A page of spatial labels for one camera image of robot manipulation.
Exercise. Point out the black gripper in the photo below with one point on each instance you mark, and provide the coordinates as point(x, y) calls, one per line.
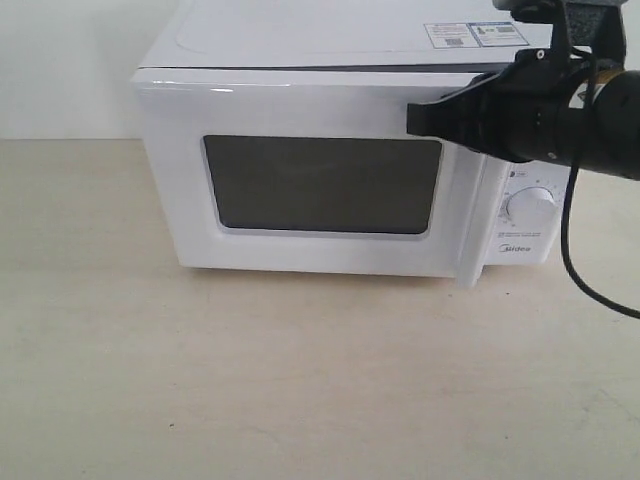
point(518, 118)

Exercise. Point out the white microwave door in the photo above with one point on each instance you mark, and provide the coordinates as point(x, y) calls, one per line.
point(312, 172)

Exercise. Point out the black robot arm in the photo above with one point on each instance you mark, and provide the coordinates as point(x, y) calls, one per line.
point(579, 110)

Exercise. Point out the printed label sticker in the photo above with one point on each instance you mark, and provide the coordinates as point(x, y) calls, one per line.
point(475, 35)

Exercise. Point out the white microwave oven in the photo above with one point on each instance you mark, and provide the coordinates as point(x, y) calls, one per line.
point(369, 37)

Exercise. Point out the lower white control knob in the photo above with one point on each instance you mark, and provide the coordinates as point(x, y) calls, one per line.
point(533, 207)

